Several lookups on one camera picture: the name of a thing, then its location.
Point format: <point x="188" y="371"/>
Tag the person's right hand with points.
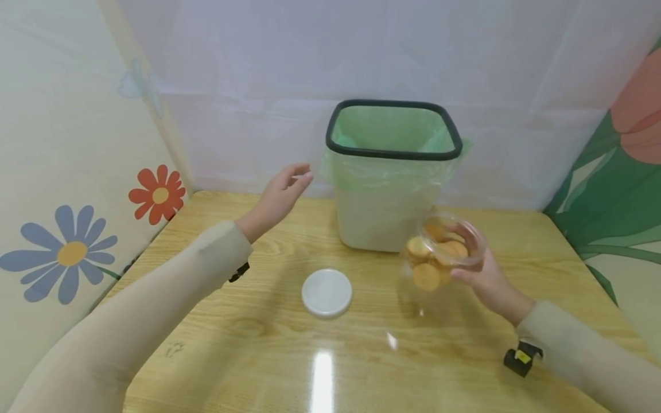
<point x="493" y="289"/>

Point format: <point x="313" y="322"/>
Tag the person's left hand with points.
<point x="273" y="203"/>

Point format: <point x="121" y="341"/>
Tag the person's left fingers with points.
<point x="299" y="176"/>

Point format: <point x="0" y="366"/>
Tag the person's right thumb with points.
<point x="467" y="274"/>

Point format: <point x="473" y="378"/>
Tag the person's right fingers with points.
<point x="483" y="244"/>

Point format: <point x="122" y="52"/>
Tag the clear plastic jar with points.
<point x="421" y="298"/>

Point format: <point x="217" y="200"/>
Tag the person's right forearm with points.
<point x="588" y="358"/>

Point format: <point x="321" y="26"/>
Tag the person's left forearm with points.
<point x="134" y="321"/>

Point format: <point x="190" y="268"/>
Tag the round golden biscuit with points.
<point x="426" y="277"/>
<point x="454" y="249"/>
<point x="437" y="231"/>
<point x="418" y="249"/>

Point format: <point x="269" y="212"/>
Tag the green plastic bin bag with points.
<point x="384" y="172"/>

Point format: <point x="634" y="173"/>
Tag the white bin with black rim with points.
<point x="379" y="223"/>

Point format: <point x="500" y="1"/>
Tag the white round lid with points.
<point x="327" y="293"/>

